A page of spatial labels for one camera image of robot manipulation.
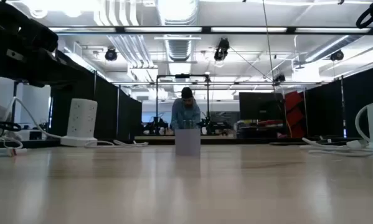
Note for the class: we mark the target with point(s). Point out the black robot station frame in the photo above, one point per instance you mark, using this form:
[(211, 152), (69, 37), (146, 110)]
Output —
[(182, 75)]

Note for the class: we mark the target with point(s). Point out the small black hanging device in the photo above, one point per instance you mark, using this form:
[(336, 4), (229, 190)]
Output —
[(279, 78)]

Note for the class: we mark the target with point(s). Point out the red storage bins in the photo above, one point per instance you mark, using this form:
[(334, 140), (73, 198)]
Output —
[(293, 115)]

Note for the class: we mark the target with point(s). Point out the long linear ceiling light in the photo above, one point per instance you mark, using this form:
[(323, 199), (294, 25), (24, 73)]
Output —
[(167, 29)]

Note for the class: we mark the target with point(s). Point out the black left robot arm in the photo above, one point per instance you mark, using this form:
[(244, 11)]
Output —
[(18, 37)]

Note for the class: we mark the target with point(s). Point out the white USB charger block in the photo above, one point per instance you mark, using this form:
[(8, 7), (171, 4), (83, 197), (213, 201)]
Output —
[(187, 143)]

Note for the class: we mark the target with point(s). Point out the black ceiling spotlight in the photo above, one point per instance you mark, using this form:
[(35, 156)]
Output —
[(111, 54), (337, 55)]

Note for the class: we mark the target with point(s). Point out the silver ventilation duct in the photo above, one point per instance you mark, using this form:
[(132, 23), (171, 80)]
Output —
[(180, 43)]

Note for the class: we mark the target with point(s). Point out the black background robot arm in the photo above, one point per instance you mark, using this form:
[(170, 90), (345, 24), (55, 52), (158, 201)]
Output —
[(153, 126), (214, 126)]

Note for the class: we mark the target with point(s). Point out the black hanging ceiling camera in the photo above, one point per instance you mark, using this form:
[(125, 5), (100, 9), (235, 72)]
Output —
[(222, 49)]

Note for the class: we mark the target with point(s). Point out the black aluminium table frame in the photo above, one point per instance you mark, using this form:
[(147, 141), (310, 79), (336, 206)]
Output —
[(251, 141)]

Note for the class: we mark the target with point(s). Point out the white tower power strip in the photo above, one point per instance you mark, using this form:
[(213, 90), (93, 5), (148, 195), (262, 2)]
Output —
[(82, 121)]

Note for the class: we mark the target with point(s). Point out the wooden station table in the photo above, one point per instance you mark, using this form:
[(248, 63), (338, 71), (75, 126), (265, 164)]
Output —
[(155, 137)]

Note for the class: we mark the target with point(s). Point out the black curtain partition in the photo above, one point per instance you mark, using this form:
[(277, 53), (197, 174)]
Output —
[(105, 109), (326, 109)]

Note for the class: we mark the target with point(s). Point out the black computer monitor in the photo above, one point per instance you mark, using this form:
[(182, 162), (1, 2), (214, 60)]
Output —
[(261, 105)]

